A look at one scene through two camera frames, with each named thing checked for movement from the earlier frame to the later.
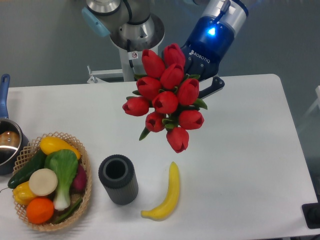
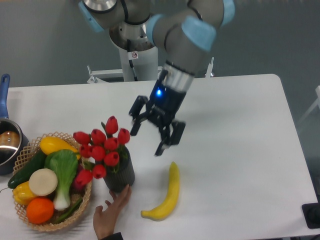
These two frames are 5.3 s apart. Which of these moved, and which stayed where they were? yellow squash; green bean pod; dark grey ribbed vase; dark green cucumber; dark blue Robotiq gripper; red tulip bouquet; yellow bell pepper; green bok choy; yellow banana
Moved: red tulip bouquet; dark grey ribbed vase; dark blue Robotiq gripper
Stayed: green bean pod; yellow squash; yellow bell pepper; dark green cucumber; yellow banana; green bok choy
